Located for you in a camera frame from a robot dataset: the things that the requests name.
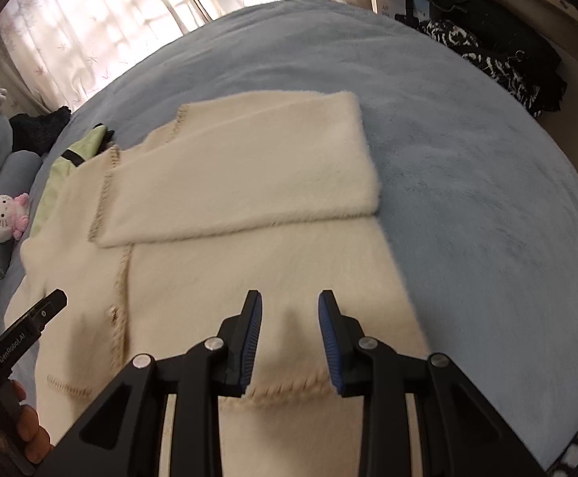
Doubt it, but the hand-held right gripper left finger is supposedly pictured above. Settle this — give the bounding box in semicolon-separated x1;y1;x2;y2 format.
50;289;262;477

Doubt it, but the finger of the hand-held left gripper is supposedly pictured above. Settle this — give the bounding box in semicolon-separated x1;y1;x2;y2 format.
1;289;68;351

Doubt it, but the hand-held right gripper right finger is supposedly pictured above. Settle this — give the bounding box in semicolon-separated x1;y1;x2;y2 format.
317;289;551;477

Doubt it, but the white fluffy blanket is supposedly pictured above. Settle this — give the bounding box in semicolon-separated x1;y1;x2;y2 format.
3;90;431;477

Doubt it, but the person's left hand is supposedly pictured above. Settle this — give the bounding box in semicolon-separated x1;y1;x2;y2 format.
8;380;53;465

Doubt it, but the white pink cat plush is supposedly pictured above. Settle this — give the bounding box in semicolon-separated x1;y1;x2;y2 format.
0;193;31;243

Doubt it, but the light green garment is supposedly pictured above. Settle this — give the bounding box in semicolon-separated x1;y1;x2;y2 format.
29;123;115;237

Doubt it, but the black fuzzy clothing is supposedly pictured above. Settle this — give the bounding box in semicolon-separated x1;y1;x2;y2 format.
9;106;72;155

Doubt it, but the blue fleece blanket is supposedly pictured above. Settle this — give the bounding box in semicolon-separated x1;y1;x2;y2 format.
0;0;578;475

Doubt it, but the sheer white curtain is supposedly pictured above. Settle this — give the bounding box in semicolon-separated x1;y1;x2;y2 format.
0;0;384;115

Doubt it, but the black white patterned cloth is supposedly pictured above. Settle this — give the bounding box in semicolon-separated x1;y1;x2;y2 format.
425;19;543;115

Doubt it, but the white cardboard box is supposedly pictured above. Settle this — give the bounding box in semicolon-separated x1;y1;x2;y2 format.
374;0;429;23

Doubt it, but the wooden shelf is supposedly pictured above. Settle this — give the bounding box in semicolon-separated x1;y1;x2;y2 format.
382;0;578;65

